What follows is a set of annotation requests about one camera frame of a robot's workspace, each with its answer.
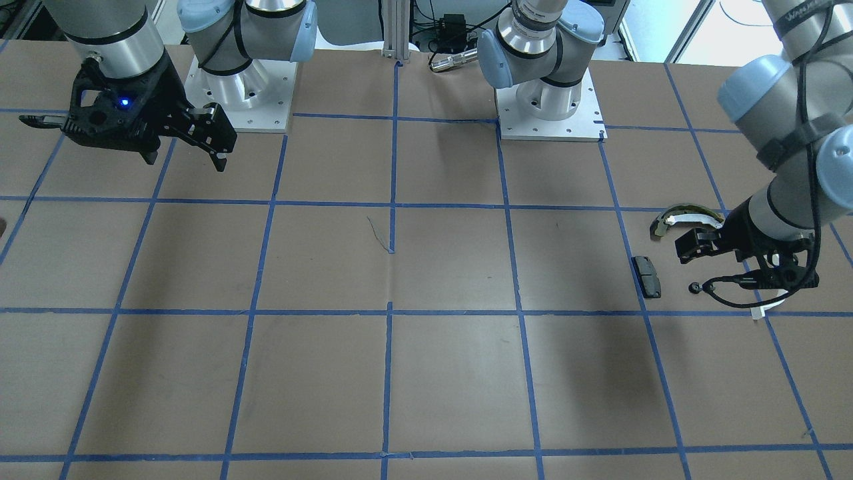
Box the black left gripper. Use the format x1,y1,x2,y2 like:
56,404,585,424
674,213,800,265

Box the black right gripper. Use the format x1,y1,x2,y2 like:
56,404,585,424
19,51,237,173

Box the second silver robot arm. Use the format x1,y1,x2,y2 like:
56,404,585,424
21,1,601,172

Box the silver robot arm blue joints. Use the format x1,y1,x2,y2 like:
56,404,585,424
717,1,852,241

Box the dark green brake shoe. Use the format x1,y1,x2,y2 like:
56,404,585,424
649,203,725,238

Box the black brake pad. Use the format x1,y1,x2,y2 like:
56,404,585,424
631,255,663,299

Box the white curved plastic part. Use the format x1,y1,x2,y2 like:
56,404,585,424
750,289,788,321

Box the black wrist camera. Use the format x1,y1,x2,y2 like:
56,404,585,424
733,253,820,291

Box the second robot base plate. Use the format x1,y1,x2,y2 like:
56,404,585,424
184,58,301,133

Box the square robot base plate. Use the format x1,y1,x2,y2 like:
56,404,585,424
494,70,608,142

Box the silver aluminium frame post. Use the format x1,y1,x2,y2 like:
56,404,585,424
377,0,411,65

